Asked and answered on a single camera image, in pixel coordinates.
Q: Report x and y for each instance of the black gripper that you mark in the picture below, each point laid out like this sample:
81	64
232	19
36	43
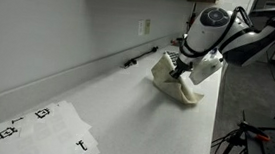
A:
183	67

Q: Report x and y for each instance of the stained white towel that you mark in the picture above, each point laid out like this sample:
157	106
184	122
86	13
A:
176	88

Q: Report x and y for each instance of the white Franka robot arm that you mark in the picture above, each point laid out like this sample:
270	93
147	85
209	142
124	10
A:
247	46

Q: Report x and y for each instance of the grey counter backsplash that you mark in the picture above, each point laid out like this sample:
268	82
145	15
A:
43	85

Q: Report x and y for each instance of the black red hanging tool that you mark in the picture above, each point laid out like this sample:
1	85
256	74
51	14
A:
192	16

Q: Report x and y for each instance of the white printed paper sheets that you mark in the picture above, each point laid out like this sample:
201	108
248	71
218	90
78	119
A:
45	136

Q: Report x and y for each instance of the beige wall plate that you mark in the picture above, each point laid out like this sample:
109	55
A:
147	27

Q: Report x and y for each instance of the white wall outlet plate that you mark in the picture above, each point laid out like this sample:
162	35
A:
141	27

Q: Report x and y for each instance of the black camera stand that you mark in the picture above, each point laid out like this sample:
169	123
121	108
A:
239	136

